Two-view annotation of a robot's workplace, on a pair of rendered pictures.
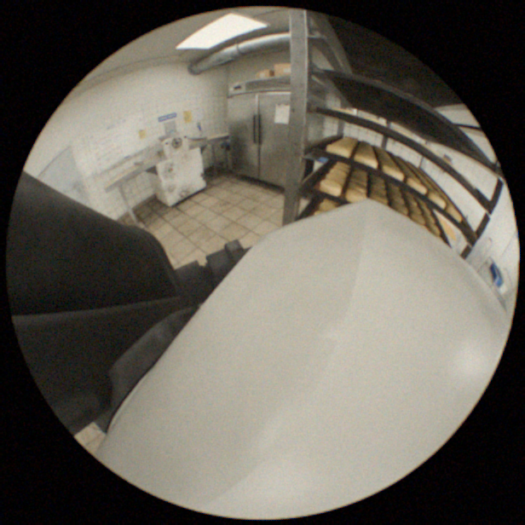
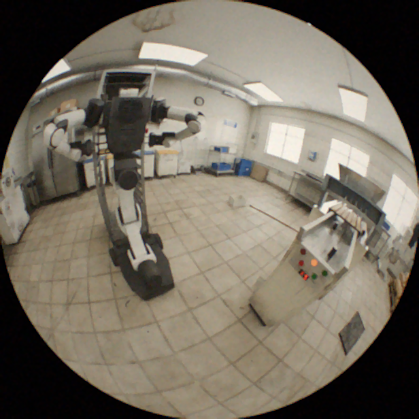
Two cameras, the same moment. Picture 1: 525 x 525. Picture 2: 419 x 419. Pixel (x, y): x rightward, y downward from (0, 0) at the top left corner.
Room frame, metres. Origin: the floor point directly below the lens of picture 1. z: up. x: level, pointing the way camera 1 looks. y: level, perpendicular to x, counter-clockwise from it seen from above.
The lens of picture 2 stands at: (-0.80, 0.47, 1.17)
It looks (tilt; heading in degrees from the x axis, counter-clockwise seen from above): 30 degrees down; 283
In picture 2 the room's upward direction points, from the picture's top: 9 degrees clockwise
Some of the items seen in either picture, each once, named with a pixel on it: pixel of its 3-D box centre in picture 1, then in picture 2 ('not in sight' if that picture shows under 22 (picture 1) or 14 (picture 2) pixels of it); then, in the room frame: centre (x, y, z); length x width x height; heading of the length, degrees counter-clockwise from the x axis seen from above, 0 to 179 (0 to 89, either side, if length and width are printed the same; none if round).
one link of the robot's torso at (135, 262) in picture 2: not in sight; (141, 256); (-0.18, -0.02, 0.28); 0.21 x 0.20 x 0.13; 149
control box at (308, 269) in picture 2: not in sight; (310, 266); (-1.23, 0.04, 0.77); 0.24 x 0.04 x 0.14; 132
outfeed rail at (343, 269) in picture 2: not in sight; (356, 226); (-2.06, -0.51, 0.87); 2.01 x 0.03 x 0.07; 42
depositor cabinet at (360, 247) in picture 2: not in sight; (332, 243); (-2.23, -0.86, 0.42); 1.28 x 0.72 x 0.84; 42
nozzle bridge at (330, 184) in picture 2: not in sight; (351, 207); (-1.87, -0.54, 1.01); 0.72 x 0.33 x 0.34; 132
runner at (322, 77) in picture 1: (342, 95); not in sight; (0.59, -0.25, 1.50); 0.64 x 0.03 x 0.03; 149
